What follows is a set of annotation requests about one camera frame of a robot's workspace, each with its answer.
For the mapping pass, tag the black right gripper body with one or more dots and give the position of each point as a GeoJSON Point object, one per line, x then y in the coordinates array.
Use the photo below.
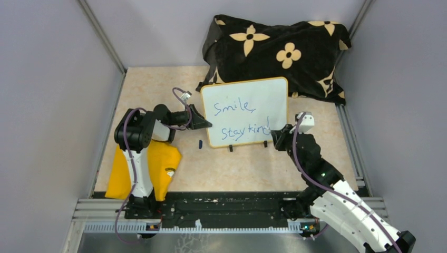
{"type": "Point", "coordinates": [285, 142]}

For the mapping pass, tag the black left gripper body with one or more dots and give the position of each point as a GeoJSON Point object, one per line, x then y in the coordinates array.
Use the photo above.
{"type": "Point", "coordinates": [187, 118]}

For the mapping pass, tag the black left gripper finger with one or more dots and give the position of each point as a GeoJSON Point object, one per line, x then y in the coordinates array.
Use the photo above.
{"type": "Point", "coordinates": [196, 116]}
{"type": "Point", "coordinates": [201, 125]}

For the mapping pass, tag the white whiteboard yellow frame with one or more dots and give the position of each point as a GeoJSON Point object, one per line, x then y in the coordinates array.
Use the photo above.
{"type": "Point", "coordinates": [245, 112]}

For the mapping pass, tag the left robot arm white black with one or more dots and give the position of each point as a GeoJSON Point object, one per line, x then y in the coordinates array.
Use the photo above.
{"type": "Point", "coordinates": [145, 140]}

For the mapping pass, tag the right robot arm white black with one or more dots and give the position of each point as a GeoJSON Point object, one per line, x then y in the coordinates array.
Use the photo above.
{"type": "Point", "coordinates": [330, 198]}

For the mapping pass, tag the yellow cloth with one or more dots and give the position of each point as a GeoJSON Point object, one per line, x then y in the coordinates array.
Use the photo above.
{"type": "Point", "coordinates": [163, 161]}

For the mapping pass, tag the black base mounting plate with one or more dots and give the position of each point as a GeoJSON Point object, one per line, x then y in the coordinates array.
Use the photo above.
{"type": "Point", "coordinates": [227, 210]}

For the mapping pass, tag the black floral pillow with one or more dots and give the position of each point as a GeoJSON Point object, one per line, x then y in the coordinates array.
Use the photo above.
{"type": "Point", "coordinates": [304, 54]}

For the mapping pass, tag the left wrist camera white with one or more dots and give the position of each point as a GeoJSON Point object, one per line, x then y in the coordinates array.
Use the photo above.
{"type": "Point", "coordinates": [185, 96]}

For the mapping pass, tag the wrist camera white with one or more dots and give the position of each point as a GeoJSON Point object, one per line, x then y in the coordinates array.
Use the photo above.
{"type": "Point", "coordinates": [305, 121]}
{"type": "Point", "coordinates": [185, 96]}

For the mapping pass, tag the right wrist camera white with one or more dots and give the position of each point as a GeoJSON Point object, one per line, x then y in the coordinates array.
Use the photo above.
{"type": "Point", "coordinates": [305, 121]}

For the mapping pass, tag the right aluminium frame post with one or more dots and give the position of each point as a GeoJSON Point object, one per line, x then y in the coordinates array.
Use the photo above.
{"type": "Point", "coordinates": [361, 15]}

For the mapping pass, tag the aluminium frame post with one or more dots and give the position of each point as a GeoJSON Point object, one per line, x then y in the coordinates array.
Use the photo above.
{"type": "Point", "coordinates": [101, 34]}
{"type": "Point", "coordinates": [361, 15]}

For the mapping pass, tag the aluminium front rail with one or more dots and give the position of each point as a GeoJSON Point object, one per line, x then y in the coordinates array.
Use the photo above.
{"type": "Point", "coordinates": [101, 215]}

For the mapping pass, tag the left aluminium frame post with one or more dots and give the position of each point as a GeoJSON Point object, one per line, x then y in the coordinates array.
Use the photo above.
{"type": "Point", "coordinates": [101, 34]}

